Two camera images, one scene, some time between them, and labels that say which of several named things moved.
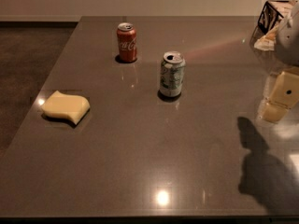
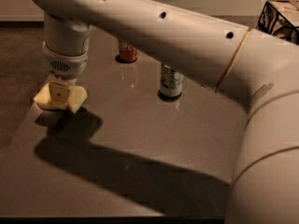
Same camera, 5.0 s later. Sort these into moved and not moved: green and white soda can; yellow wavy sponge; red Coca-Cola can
Moved: yellow wavy sponge
Not moved: red Coca-Cola can; green and white soda can
